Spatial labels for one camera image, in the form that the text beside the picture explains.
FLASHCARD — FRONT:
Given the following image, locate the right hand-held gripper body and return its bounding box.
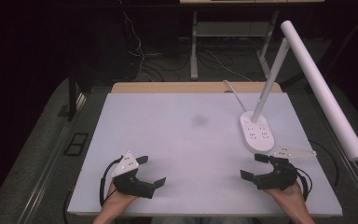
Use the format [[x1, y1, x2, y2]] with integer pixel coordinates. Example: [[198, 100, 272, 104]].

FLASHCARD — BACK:
[[254, 144, 318, 191]]

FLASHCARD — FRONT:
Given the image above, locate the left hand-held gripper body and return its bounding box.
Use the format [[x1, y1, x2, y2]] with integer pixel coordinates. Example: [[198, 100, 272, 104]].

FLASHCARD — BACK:
[[111, 151, 157, 200]]

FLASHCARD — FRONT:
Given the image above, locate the person's right hand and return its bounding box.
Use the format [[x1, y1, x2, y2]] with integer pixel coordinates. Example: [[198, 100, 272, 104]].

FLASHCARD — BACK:
[[265, 181, 308, 217]]

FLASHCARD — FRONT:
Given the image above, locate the person's left hand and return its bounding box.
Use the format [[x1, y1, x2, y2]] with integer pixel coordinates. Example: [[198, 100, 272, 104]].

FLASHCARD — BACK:
[[100, 182, 138, 217]]

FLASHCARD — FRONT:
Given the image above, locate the white desk lamp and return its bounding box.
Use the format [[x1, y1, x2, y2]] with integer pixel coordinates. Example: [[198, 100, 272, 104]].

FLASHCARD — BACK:
[[239, 20, 358, 162]]

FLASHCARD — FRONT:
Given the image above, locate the black stand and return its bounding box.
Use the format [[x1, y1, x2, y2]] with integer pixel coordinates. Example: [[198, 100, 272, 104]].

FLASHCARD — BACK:
[[67, 73, 91, 122]]

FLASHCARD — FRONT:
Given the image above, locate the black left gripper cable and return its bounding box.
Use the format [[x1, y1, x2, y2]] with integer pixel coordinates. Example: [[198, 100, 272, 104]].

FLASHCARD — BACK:
[[98, 156, 124, 208]]

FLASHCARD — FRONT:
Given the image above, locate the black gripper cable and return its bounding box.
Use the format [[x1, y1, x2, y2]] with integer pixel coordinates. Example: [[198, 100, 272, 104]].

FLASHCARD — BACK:
[[98, 156, 124, 208], [294, 167, 314, 203]]

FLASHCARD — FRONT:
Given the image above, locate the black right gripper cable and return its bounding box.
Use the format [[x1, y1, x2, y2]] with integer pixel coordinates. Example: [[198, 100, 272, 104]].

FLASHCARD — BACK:
[[294, 167, 314, 203]]

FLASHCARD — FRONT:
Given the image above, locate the black cable beside table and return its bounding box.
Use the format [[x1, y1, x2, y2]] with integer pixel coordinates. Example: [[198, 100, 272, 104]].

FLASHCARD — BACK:
[[310, 140, 340, 189]]

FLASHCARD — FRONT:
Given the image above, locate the black rectangular frame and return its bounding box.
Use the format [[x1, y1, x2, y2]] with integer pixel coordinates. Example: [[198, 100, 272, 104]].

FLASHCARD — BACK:
[[62, 132, 90, 157]]

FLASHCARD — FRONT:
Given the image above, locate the white lamp cable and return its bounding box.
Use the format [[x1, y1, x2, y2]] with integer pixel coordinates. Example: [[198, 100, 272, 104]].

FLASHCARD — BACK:
[[222, 79, 249, 114]]

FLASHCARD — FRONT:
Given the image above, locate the tangle of floor cables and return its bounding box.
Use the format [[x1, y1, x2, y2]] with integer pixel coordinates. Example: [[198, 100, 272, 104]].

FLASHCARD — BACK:
[[117, 0, 264, 83]]

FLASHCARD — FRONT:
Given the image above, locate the grey metal desk frame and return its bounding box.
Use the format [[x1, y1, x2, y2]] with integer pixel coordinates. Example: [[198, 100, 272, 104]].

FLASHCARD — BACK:
[[189, 9, 282, 81]]

